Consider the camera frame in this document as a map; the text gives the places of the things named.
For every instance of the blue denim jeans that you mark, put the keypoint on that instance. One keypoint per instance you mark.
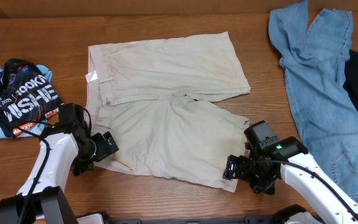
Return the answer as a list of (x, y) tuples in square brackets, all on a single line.
[(313, 57)]

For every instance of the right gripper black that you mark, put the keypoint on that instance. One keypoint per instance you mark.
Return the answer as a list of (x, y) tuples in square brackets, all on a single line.
[(268, 188)]

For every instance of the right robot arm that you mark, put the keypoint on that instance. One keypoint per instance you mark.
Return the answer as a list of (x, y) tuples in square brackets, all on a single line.
[(299, 170)]

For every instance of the black printed jersey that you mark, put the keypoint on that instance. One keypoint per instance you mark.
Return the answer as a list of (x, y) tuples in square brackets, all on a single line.
[(27, 98)]

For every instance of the beige shorts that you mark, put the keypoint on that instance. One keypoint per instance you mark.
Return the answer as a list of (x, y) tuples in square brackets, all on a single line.
[(159, 100)]

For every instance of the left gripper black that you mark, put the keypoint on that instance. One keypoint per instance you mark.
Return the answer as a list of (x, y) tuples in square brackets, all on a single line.
[(80, 165)]

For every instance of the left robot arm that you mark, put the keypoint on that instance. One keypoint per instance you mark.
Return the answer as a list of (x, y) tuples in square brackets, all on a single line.
[(65, 147)]

